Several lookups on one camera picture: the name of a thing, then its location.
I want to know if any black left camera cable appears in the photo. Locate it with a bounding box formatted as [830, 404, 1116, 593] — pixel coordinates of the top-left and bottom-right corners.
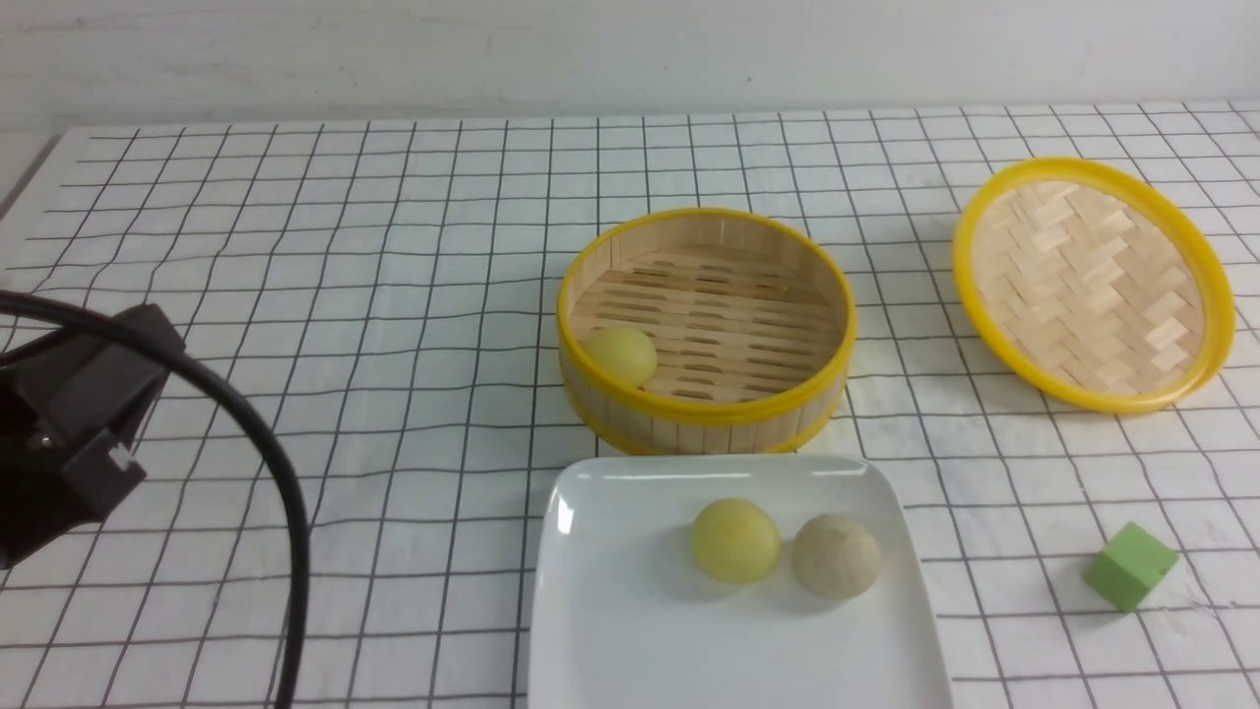
[0, 290, 311, 709]

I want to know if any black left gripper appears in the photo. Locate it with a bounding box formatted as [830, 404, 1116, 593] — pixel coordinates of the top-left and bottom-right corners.
[1, 326, 169, 570]

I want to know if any yellow steamed bun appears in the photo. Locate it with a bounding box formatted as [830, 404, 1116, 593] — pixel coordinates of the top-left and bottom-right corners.
[689, 497, 782, 586]
[582, 327, 658, 389]

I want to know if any white square plate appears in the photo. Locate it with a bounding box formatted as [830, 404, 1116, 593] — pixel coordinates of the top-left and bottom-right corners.
[528, 455, 954, 708]

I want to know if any white steamed bun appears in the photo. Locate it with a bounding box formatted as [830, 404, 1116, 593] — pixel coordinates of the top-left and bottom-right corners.
[790, 513, 883, 601]

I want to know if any bamboo steamer basket yellow rim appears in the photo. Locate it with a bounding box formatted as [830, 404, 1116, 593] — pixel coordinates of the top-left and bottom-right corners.
[554, 208, 858, 455]

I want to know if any bamboo steamer lid yellow rim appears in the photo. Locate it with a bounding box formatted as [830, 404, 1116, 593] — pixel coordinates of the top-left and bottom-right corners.
[953, 157, 1234, 416]

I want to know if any white grid tablecloth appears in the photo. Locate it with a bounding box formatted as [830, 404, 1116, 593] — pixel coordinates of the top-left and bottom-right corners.
[3, 99, 1257, 708]

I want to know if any green cube block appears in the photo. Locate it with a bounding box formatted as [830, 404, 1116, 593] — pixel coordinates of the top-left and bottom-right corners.
[1084, 523, 1178, 613]

